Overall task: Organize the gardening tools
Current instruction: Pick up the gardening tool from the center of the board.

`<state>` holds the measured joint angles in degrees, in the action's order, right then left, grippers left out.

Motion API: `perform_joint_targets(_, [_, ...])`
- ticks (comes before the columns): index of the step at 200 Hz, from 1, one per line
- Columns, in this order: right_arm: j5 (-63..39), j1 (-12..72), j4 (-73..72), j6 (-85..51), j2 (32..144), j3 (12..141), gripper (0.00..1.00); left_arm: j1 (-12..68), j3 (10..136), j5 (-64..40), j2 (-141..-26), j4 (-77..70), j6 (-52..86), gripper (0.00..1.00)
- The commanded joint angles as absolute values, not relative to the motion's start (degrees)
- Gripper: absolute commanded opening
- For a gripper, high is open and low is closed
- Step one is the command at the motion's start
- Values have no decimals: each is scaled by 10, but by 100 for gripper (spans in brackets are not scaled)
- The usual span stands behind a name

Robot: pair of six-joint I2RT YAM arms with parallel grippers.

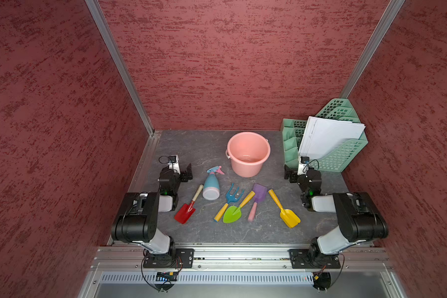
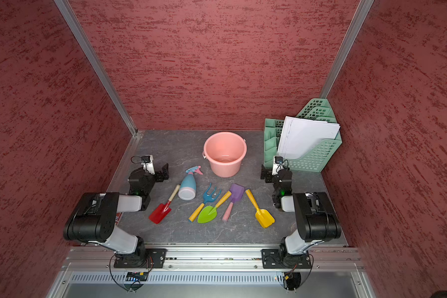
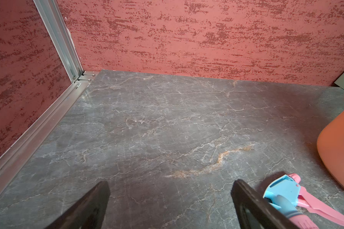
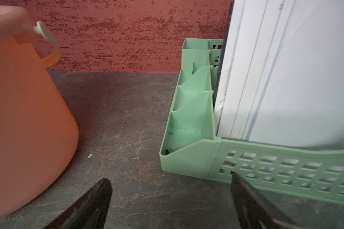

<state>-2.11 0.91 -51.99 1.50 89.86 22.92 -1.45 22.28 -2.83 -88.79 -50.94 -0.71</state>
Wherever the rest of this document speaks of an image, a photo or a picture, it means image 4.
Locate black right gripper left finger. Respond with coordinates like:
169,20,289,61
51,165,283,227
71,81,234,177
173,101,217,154
45,178,112,229

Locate green plastic file organizer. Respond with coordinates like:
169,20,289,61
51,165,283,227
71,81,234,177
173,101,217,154
160,39,344,205

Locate pink plastic bucket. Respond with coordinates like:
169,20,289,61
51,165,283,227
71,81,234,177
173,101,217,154
0,6,78,218

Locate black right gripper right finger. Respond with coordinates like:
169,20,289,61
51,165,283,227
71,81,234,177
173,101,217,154
230,173,301,229

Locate white paper stack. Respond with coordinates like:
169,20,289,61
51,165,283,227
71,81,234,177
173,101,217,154
214,1,344,150

